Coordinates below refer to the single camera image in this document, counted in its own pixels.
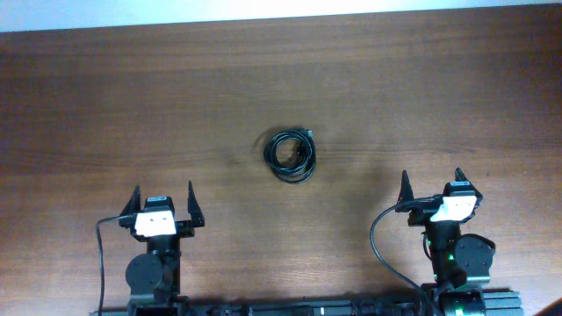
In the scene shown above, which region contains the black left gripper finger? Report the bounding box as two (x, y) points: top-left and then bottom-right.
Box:
(121, 185), (141, 216)
(187, 181), (205, 227)

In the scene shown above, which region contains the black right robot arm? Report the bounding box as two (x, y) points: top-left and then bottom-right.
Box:
(397, 168), (496, 315)

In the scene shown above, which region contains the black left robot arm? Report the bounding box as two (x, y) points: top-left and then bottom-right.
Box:
(119, 183), (205, 315)

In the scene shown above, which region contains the black right camera cable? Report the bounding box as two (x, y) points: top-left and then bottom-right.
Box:
(369, 197), (442, 316)

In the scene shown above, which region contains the black camera cable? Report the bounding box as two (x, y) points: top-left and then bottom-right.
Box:
(95, 214), (135, 316)
(369, 197), (442, 316)

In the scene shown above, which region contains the black left camera cable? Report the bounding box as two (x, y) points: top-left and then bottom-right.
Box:
(95, 214), (135, 316)

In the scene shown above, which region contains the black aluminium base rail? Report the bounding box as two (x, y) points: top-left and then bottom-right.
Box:
(102, 291), (524, 316)

